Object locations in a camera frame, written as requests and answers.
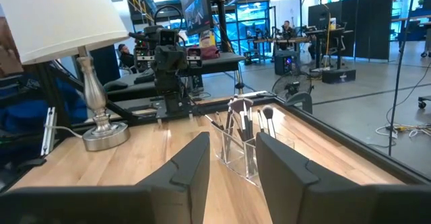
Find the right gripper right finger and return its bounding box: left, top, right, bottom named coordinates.
left=255, top=131, right=375, bottom=224

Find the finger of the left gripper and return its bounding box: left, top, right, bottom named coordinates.
left=154, top=44, right=172, bottom=72
left=170, top=44, right=188, bottom=72

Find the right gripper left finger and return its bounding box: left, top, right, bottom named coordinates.
left=136, top=131, right=211, bottom=224

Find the clear acrylic organizer box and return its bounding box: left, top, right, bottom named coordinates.
left=210, top=121, right=296, bottom=188

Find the person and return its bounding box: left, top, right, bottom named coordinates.
left=117, top=43, right=139, bottom=74
left=280, top=20, right=298, bottom=52

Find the pink cloth bag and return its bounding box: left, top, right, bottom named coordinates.
left=188, top=44, right=222, bottom=61

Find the yellow snack bag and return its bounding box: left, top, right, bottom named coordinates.
left=198, top=30, right=217, bottom=48

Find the black computer mouse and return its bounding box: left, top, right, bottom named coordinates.
left=102, top=79, right=129, bottom=93

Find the black desk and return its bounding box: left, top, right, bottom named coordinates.
left=102, top=51, right=246, bottom=103

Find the computer monitor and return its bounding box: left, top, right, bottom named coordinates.
left=177, top=0, right=215, bottom=36

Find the black monitor stand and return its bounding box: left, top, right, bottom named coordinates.
left=210, top=0, right=245, bottom=96

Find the background work desk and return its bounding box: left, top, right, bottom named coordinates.
left=252, top=28, right=354, bottom=71

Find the table lamp white shade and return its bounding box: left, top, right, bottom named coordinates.
left=0, top=0, right=131, bottom=153

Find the table edge clamp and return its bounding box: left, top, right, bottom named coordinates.
left=285, top=91, right=314, bottom=115

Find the black box with light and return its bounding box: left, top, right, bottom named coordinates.
left=273, top=50, right=300, bottom=77

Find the black floor fan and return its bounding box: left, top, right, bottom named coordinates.
left=271, top=71, right=314, bottom=101

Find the silver aluminium extrusion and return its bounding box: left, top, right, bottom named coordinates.
left=40, top=106, right=58, bottom=157

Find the black floor case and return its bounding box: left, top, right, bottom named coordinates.
left=321, top=67, right=357, bottom=85

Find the blue fabric object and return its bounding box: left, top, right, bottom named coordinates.
left=0, top=71, right=89, bottom=157

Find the black cart caster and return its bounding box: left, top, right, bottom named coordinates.
left=417, top=95, right=431, bottom=110

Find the black partition panel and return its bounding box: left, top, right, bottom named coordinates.
left=307, top=0, right=395, bottom=63

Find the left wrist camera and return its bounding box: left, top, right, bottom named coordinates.
left=157, top=28, right=178, bottom=47

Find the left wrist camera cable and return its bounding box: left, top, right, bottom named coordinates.
left=153, top=4, right=185, bottom=32

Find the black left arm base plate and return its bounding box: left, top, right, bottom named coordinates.
left=153, top=96, right=198, bottom=121

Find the black table frame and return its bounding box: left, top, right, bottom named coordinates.
left=0, top=91, right=431, bottom=193

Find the white lamp cord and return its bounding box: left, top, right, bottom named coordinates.
left=44, top=124, right=84, bottom=140

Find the white floor cable bundle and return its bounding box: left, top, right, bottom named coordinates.
left=374, top=122, right=431, bottom=140

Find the black hanging cable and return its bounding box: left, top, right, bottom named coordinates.
left=387, top=0, right=420, bottom=157

